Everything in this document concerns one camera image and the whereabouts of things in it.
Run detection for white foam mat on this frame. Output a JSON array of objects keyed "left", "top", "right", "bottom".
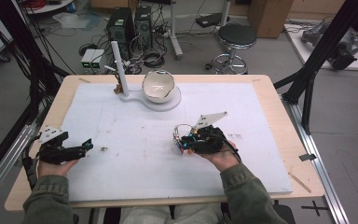
[{"left": 57, "top": 81, "right": 295, "bottom": 203}]

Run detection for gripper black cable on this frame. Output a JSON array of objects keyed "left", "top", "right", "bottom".
[
  {"left": 21, "top": 133, "right": 42, "bottom": 191},
  {"left": 210, "top": 133, "right": 243, "bottom": 164}
]

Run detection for coiled black cable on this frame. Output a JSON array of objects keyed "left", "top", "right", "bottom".
[{"left": 142, "top": 49, "right": 167, "bottom": 69}]

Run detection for grey tape piece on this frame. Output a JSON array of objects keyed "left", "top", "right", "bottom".
[{"left": 298, "top": 152, "right": 318, "bottom": 162}]

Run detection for black metal frame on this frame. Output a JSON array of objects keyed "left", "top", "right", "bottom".
[
  {"left": 273, "top": 0, "right": 358, "bottom": 135},
  {"left": 0, "top": 0, "right": 76, "bottom": 188}
]

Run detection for thin wooden stick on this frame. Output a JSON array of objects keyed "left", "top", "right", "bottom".
[{"left": 287, "top": 171, "right": 312, "bottom": 194}]

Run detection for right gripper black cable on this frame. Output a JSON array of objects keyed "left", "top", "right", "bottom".
[{"left": 210, "top": 133, "right": 243, "bottom": 164}]

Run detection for person's left hand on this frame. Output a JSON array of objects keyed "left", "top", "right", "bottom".
[{"left": 36, "top": 158, "right": 79, "bottom": 179}]

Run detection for white ceramic bowl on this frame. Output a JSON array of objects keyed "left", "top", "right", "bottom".
[{"left": 141, "top": 69, "right": 176, "bottom": 105}]

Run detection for clear plastic bag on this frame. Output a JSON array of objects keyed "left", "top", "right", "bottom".
[{"left": 51, "top": 11, "right": 91, "bottom": 30}]

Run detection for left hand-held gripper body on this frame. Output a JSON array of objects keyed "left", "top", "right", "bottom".
[{"left": 36, "top": 125, "right": 87, "bottom": 165}]

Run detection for grey machine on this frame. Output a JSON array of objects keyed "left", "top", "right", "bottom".
[{"left": 300, "top": 21, "right": 358, "bottom": 71}]

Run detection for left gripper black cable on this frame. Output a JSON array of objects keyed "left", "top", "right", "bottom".
[{"left": 21, "top": 133, "right": 42, "bottom": 191}]

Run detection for black round stool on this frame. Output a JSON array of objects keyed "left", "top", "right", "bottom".
[{"left": 204, "top": 23, "right": 258, "bottom": 76}]

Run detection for white power supply box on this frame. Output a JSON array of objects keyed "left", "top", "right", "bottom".
[
  {"left": 80, "top": 49, "right": 96, "bottom": 75},
  {"left": 90, "top": 49, "right": 105, "bottom": 75}
]

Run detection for small black computer tower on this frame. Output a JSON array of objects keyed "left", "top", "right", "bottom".
[{"left": 133, "top": 5, "right": 154, "bottom": 50}]

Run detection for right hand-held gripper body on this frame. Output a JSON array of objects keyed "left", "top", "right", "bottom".
[{"left": 193, "top": 110, "right": 230, "bottom": 156}]

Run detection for person's light trousers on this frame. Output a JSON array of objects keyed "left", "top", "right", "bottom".
[{"left": 118, "top": 203, "right": 224, "bottom": 224}]

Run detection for brown wooden cabinet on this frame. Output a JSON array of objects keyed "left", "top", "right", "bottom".
[{"left": 247, "top": 0, "right": 295, "bottom": 39}]

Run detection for aluminium rail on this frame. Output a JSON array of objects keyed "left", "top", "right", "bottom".
[
  {"left": 280, "top": 92, "right": 351, "bottom": 224},
  {"left": 0, "top": 122, "right": 45, "bottom": 214}
]

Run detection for white stand with pole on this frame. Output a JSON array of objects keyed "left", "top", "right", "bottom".
[{"left": 110, "top": 40, "right": 182, "bottom": 113}]

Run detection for key bunch with coloured tags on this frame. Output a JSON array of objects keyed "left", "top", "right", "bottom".
[{"left": 172, "top": 123, "right": 200, "bottom": 156}]

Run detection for person's right hand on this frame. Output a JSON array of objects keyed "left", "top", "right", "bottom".
[{"left": 195, "top": 140, "right": 241, "bottom": 173}]

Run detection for white desk leg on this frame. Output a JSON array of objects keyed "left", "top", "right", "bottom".
[{"left": 167, "top": 0, "right": 185, "bottom": 61}]

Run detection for white board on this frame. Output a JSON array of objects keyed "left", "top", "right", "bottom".
[{"left": 283, "top": 22, "right": 358, "bottom": 72}]

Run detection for black flat box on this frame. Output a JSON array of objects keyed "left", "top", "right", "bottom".
[{"left": 195, "top": 12, "right": 231, "bottom": 29}]

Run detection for large black computer tower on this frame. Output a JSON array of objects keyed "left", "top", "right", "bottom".
[{"left": 106, "top": 7, "right": 136, "bottom": 61}]

